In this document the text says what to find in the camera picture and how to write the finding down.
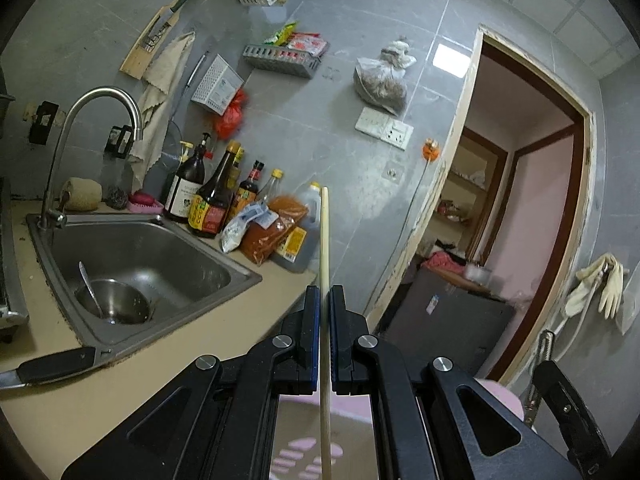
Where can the small dark sauce bottle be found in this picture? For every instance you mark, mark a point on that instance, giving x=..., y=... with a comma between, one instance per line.
x=247, y=189

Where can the orange spice bag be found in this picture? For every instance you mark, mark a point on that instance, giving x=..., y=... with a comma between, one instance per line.
x=266, y=233

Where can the white wall box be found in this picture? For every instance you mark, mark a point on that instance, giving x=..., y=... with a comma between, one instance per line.
x=218, y=86

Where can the cream rubber gloves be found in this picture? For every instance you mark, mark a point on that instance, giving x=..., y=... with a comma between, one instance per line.
x=606, y=274

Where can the wooden door frame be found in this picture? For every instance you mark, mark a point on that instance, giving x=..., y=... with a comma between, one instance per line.
x=528, y=231

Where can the hanging bag of dried goods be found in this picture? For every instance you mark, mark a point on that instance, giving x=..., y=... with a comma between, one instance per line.
x=380, y=81

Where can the wooden chopstick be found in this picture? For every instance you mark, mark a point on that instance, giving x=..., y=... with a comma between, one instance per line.
x=325, y=348

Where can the dark grey cabinet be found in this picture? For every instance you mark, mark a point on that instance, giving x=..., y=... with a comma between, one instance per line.
x=438, y=318

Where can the black handled knife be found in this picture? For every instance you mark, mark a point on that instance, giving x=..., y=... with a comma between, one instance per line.
x=50, y=368

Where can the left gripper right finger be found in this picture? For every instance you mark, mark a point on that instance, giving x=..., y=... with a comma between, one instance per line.
x=354, y=351

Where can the white wall switch socket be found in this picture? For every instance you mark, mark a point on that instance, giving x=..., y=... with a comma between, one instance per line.
x=384, y=127

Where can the orange wall hook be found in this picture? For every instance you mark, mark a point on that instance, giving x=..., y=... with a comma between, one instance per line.
x=430, y=150

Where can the dark wine bottle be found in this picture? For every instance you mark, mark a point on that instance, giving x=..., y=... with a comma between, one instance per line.
x=187, y=180

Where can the steel bowl in sink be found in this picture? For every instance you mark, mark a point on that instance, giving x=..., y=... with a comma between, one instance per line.
x=114, y=302

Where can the chrome faucet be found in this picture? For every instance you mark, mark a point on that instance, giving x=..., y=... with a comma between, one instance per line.
x=79, y=150

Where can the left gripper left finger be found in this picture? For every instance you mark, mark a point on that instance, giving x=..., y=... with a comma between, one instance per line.
x=296, y=367

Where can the red plastic bag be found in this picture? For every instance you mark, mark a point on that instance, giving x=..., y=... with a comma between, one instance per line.
x=229, y=121

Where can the large oil jug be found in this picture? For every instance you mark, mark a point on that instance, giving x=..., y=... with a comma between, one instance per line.
x=296, y=250

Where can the beige hanging cloth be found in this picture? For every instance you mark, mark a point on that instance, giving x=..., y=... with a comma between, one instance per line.
x=162, y=78

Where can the white plastic bag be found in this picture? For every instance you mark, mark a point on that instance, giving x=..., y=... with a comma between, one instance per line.
x=233, y=233

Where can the soy sauce bottle red label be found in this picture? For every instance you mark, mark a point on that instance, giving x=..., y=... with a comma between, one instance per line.
x=211, y=202

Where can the wooden knife holder board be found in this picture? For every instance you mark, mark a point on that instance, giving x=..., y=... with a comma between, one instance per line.
x=151, y=39

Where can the pink floral cloth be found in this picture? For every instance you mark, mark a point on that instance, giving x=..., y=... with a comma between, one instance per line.
x=296, y=450

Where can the grey wall shelf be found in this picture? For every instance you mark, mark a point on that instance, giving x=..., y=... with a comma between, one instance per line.
x=281, y=60

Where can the stainless steel sink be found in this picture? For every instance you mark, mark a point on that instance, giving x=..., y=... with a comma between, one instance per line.
x=180, y=275

